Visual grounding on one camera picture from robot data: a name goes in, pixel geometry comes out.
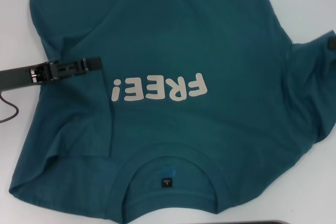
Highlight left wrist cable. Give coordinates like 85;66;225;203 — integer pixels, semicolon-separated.
0;91;20;124

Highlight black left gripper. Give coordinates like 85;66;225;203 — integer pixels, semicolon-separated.
0;56;103;91

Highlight teal FREE print T-shirt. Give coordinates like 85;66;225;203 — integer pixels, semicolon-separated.
7;0;336;213

